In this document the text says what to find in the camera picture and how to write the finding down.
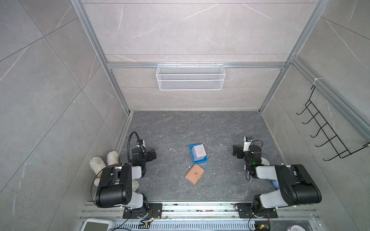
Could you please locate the blue plastic card tray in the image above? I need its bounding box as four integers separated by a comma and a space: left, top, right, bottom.
190, 143, 208, 164

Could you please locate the tan leather card holder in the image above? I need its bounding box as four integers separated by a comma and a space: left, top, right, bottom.
185, 164, 204, 185

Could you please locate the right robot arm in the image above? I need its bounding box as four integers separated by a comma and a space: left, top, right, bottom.
233, 144, 322, 217

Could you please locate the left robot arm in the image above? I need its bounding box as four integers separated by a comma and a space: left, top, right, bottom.
89, 147, 157, 219

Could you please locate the white teddy bear brown shirt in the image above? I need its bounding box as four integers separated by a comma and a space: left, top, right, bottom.
89, 151, 143, 192

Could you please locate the white tablet device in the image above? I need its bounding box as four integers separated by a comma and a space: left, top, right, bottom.
81, 218, 116, 231

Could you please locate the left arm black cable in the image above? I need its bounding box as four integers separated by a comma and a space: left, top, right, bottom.
127, 131, 141, 164

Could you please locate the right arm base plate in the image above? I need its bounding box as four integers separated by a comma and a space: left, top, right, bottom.
234, 203, 278, 218

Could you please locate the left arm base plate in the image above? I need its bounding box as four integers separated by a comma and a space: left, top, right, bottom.
122, 203, 163, 220

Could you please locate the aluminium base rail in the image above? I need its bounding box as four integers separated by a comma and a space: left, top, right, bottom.
78, 201, 320, 221

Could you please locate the black wire hook rack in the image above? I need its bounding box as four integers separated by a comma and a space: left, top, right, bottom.
296, 86, 370, 162

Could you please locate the white wire mesh basket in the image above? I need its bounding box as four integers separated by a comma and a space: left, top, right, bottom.
156, 64, 226, 91

